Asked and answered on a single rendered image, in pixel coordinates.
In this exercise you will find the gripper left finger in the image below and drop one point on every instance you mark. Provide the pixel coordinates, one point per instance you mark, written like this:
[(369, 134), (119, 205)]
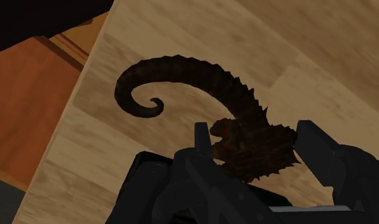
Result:
[(189, 176)]

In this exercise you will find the dark brown spiky lizard figure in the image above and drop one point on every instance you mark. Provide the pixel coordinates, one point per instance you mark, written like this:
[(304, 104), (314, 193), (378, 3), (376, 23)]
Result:
[(236, 102)]

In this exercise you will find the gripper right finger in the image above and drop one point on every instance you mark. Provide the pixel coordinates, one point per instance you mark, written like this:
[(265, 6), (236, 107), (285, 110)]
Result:
[(347, 170)]

